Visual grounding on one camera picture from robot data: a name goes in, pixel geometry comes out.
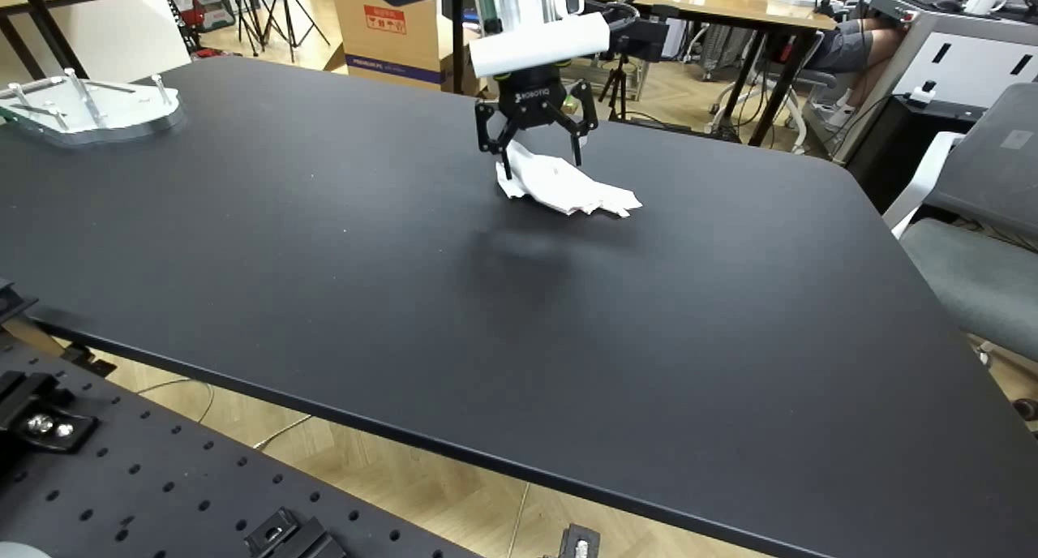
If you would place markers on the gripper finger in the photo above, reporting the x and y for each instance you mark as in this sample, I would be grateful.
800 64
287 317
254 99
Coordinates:
585 118
489 128

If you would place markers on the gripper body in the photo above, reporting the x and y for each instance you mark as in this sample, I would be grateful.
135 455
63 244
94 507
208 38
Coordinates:
533 97

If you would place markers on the white cloth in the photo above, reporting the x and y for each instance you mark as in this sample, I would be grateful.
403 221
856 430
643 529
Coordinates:
568 186

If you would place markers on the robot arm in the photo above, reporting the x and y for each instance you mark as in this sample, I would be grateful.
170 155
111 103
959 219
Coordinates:
535 49

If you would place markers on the cardboard box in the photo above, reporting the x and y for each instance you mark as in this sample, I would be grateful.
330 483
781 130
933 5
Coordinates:
389 31

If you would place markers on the long wooden table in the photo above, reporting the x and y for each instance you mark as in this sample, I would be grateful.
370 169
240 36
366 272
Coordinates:
714 2

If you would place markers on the white office chair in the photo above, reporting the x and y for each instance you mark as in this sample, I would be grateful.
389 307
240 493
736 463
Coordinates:
799 96

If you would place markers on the group of black tripods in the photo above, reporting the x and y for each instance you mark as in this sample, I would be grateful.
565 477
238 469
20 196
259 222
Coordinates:
280 6

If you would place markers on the person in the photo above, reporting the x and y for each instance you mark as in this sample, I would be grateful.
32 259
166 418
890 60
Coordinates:
847 43

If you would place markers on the red power tool case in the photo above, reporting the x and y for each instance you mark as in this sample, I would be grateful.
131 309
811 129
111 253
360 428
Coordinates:
203 6

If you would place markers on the black box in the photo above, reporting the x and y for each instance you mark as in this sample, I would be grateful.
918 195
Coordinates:
900 148

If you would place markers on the white cabinet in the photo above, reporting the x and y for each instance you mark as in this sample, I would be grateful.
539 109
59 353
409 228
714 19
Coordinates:
965 63

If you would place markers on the clear acrylic peg rack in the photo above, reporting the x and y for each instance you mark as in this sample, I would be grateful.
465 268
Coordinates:
89 112

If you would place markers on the grey office chair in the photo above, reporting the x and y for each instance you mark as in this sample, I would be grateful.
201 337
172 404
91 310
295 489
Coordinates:
981 217

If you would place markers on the black perforated mounting board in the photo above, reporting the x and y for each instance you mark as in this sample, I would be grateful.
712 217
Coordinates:
162 477

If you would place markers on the black clamp with bolts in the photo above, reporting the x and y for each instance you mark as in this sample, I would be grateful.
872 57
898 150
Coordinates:
40 420

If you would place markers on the camera on tripod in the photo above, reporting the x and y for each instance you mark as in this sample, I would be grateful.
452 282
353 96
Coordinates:
616 83

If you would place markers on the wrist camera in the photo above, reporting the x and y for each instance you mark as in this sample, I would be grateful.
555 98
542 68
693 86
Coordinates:
641 37

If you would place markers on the small black bracket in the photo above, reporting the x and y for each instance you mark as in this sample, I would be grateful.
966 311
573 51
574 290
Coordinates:
579 543

